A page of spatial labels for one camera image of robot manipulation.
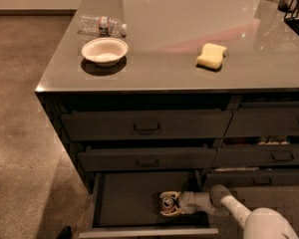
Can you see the top left drawer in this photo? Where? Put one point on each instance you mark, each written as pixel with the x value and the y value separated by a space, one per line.
pixel 127 125

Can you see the dark grey drawer cabinet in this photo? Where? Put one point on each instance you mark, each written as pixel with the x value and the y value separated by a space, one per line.
pixel 160 73

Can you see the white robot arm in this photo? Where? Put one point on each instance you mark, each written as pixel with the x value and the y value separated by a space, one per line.
pixel 261 223

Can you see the open bottom left drawer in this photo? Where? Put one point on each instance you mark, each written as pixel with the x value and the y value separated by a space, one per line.
pixel 127 205

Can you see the middle right drawer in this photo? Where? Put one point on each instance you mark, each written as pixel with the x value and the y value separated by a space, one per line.
pixel 257 155

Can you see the middle left drawer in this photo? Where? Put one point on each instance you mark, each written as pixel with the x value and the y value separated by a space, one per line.
pixel 146 158

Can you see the bottom right drawer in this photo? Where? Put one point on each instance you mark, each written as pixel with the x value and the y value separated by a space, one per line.
pixel 273 177

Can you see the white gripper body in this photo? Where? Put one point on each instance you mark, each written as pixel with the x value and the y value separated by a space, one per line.
pixel 188 202

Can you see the clear plastic water bottle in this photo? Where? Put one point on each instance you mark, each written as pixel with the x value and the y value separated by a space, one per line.
pixel 102 26

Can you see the red coke can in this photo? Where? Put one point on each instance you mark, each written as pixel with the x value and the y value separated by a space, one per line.
pixel 167 203

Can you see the white paper bowl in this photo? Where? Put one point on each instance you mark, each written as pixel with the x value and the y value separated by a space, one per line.
pixel 105 52

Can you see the top right drawer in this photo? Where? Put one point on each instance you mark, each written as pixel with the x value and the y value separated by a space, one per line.
pixel 271 121

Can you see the black object bottom edge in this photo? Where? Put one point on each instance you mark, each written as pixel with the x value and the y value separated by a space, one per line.
pixel 66 233

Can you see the yellow sponge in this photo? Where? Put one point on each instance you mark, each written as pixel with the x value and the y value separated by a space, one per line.
pixel 211 56

